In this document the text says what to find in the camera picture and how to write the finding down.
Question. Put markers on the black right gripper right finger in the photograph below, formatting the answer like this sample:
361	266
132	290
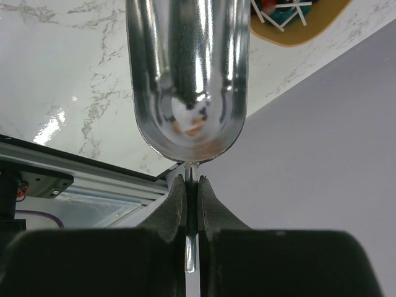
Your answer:
236	260

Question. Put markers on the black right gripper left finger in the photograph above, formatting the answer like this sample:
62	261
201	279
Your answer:
146	260

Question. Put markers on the silver metal scoop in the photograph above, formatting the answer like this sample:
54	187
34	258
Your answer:
189	72

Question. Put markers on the tan tray of lollipops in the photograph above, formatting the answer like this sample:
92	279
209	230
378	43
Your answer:
299	24

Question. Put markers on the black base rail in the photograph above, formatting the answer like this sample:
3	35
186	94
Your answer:
50	188

